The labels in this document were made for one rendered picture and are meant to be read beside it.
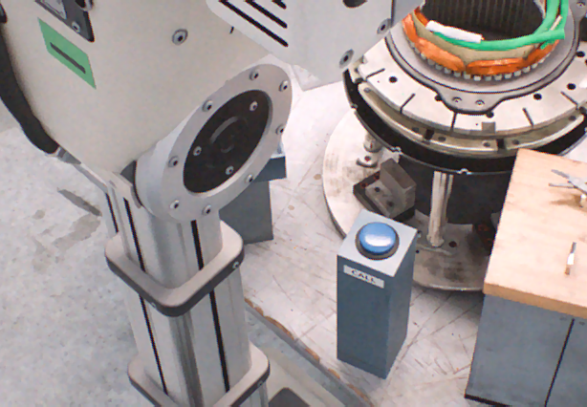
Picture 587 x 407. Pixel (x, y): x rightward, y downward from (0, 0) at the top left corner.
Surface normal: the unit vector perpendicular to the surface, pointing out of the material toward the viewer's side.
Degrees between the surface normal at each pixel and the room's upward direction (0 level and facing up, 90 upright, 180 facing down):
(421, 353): 0
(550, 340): 90
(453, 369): 0
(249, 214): 90
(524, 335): 90
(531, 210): 0
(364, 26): 90
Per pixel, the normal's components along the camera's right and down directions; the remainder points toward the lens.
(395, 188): -0.83, 0.47
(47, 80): -0.69, 0.61
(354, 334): -0.45, 0.74
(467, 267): -0.04, -0.57
